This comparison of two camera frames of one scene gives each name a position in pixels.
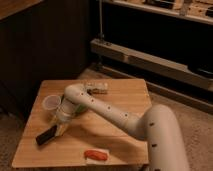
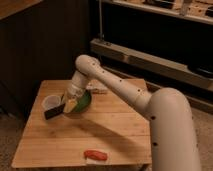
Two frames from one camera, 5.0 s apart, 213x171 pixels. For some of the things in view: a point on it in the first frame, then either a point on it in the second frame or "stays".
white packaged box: x=96 y=88 stays
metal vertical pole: x=101 y=35 stays
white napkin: x=91 y=161 stays
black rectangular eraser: x=47 y=135 → x=50 y=113
